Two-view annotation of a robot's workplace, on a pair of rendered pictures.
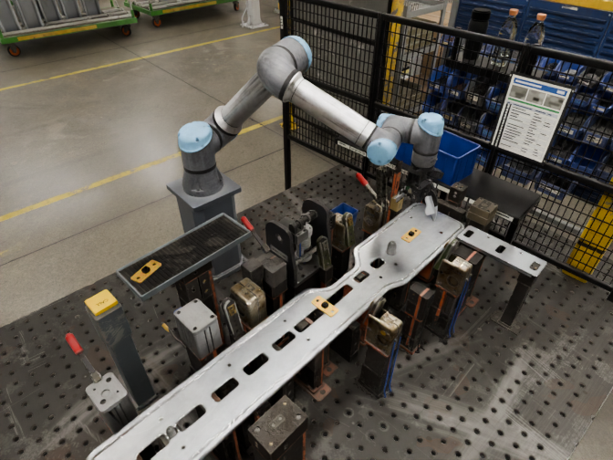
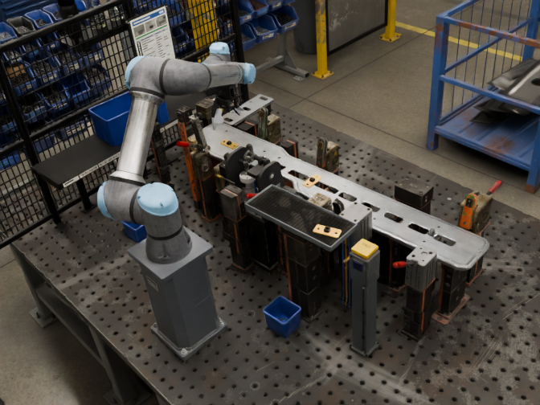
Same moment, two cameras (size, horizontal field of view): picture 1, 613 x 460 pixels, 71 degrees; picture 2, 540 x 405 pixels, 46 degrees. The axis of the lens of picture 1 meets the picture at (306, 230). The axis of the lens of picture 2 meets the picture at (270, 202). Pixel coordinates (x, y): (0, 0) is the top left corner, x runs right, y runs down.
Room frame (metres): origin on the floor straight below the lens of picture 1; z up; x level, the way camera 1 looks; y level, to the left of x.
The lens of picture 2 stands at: (0.93, 1.95, 2.46)
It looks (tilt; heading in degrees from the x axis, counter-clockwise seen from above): 38 degrees down; 273
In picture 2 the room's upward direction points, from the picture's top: 6 degrees counter-clockwise
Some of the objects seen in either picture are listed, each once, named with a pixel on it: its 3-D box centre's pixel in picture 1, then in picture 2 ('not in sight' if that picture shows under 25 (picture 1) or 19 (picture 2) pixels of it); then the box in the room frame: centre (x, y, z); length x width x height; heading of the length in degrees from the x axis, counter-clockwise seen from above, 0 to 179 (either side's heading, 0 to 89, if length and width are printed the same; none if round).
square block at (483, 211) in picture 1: (472, 241); (211, 135); (1.30, -0.66, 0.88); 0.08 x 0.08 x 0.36; 46
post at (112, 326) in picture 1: (125, 355); (364, 301); (0.73, 0.52, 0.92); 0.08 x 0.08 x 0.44; 46
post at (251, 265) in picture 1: (255, 307); not in sight; (0.93, 0.16, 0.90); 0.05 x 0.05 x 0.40; 46
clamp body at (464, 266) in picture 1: (446, 297); (273, 151); (1.00, -0.49, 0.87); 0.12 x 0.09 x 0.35; 46
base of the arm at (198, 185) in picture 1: (202, 173); (166, 236); (1.35, 0.39, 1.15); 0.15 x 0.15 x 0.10
